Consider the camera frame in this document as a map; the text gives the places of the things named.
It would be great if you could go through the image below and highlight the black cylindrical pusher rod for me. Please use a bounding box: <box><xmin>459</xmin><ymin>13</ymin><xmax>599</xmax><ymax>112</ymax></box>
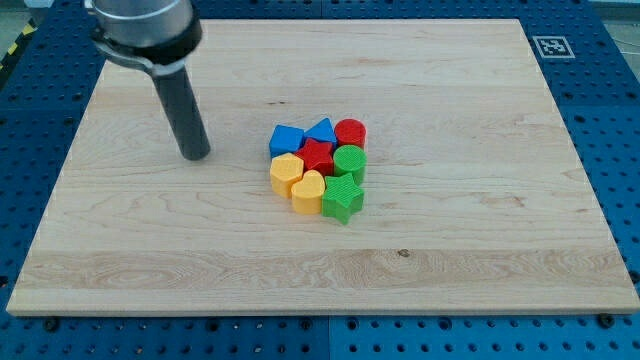
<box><xmin>152</xmin><ymin>66</ymin><xmax>211</xmax><ymax>161</ymax></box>

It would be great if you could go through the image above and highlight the yellow pentagon block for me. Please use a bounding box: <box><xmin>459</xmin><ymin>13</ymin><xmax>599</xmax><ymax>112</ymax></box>
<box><xmin>270</xmin><ymin>153</ymin><xmax>304</xmax><ymax>198</ymax></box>

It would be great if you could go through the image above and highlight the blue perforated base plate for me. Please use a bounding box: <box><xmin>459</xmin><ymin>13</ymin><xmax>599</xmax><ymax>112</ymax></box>
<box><xmin>1</xmin><ymin>0</ymin><xmax>639</xmax><ymax>359</ymax></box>

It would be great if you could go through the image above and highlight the red cylinder block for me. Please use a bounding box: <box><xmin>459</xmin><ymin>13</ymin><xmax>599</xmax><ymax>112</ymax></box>
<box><xmin>334</xmin><ymin>118</ymin><xmax>367</xmax><ymax>149</ymax></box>

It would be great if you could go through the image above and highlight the green star block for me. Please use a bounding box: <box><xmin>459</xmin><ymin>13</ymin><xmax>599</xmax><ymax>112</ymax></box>
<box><xmin>321</xmin><ymin>173</ymin><xmax>364</xmax><ymax>225</ymax></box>

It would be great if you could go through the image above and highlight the blue triangle block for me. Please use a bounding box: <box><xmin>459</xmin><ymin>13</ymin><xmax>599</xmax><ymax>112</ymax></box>
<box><xmin>303</xmin><ymin>117</ymin><xmax>337</xmax><ymax>148</ymax></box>

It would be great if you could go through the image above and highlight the yellow heart block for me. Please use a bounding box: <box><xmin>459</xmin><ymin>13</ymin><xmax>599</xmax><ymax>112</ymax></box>
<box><xmin>291</xmin><ymin>170</ymin><xmax>326</xmax><ymax>215</ymax></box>

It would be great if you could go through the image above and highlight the blue cube block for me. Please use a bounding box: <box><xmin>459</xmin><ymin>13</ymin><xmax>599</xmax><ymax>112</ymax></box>
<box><xmin>269</xmin><ymin>124</ymin><xmax>304</xmax><ymax>158</ymax></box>

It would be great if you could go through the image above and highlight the red star block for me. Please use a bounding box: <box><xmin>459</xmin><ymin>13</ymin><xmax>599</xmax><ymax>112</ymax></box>
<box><xmin>295</xmin><ymin>138</ymin><xmax>334</xmax><ymax>176</ymax></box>

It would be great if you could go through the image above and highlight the white fiducial marker tag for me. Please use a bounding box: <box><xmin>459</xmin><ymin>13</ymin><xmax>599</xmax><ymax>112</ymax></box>
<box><xmin>532</xmin><ymin>35</ymin><xmax>575</xmax><ymax>59</ymax></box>

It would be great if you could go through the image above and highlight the light wooden board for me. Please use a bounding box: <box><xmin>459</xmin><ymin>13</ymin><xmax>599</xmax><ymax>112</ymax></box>
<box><xmin>7</xmin><ymin>19</ymin><xmax>639</xmax><ymax>317</ymax></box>

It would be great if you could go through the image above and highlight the green cylinder block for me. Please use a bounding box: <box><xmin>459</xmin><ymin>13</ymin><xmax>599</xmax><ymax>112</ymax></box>
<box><xmin>333</xmin><ymin>145</ymin><xmax>367</xmax><ymax>185</ymax></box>

